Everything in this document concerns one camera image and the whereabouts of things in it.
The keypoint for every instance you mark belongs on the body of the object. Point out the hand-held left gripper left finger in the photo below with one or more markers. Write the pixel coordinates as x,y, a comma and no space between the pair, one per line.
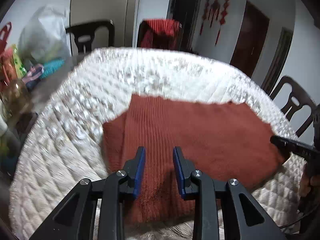
140,172

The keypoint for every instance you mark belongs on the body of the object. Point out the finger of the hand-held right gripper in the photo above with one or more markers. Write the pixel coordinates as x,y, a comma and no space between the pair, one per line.
287,145

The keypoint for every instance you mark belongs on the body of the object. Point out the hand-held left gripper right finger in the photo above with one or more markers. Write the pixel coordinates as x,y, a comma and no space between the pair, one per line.
178,172

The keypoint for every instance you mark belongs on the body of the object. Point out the rust red knitted sweater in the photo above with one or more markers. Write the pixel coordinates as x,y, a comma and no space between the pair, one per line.
200,135

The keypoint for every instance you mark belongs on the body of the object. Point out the person's right hand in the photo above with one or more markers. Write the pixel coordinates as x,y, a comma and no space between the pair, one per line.
305,185

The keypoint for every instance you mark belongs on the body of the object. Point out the dark plastic chair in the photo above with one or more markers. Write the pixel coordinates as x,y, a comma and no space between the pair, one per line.
306,105
105,30

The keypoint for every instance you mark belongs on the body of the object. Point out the white quilted blanket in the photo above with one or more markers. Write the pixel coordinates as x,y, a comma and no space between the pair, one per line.
75,135

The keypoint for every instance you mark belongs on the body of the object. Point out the dark framed door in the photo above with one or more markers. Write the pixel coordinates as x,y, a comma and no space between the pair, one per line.
278,60

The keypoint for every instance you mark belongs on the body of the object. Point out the brown wooden door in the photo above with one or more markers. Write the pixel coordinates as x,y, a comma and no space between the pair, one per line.
250,35

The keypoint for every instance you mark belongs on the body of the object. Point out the black phone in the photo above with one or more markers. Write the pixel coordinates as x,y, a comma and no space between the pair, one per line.
26,122

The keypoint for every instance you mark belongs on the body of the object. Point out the dark chair with draped cloth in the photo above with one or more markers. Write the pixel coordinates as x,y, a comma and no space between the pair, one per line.
160,41

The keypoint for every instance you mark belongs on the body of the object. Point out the teal lace item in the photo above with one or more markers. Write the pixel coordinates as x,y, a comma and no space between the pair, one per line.
52,67

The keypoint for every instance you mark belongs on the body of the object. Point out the pink and blue purse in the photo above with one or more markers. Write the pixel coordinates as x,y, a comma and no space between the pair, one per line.
33,76

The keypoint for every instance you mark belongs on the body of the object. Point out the glass jar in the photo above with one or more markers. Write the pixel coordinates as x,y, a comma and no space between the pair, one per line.
15,97

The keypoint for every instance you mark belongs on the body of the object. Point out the red checked cloth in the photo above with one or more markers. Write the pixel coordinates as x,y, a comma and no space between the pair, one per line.
162,26

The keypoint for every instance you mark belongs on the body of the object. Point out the green snack packet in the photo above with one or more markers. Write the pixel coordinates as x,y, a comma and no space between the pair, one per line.
18,62

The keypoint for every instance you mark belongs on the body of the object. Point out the white plastic bag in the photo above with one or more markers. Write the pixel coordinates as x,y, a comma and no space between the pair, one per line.
42,35

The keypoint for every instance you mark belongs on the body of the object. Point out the grey wardrobe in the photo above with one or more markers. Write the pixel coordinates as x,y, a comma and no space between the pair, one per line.
100,2

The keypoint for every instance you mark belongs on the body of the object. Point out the red gift bag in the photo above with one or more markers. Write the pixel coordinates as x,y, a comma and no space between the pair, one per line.
5,35

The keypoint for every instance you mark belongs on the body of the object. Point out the red knot wall decoration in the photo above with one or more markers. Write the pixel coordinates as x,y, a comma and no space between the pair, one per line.
215,8
224,15
205,12

